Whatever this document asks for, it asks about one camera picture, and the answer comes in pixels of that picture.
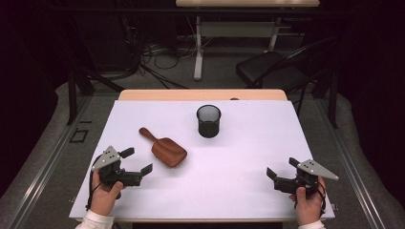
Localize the bundle of floor cables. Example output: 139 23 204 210
120 15 192 90

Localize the grey metal floor rail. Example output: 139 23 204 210
8 94 94 229
314 98 387 229

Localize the white desk with metal legs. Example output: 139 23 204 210
175 0 321 81

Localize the dark curtain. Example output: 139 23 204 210
0 0 66 198
335 0 405 208

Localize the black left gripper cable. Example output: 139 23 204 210
85 156 103 212

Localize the person's left hand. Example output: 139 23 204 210
90 170 125 218

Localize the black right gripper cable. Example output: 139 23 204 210
304 176 328 218

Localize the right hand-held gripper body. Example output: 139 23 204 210
272 158 340 197

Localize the black mesh pen holder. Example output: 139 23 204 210
196 104 222 139

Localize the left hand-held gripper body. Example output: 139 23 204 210
91 145 143 189

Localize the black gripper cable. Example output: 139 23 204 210
85 156 103 212
304 176 328 218

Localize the person's right hand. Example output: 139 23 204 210
288 176 328 227

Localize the black folding chair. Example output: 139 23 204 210
235 35 338 96

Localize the brown wooden hairbrush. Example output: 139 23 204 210
139 127 188 169

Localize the black metal stand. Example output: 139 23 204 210
65 18 125 126

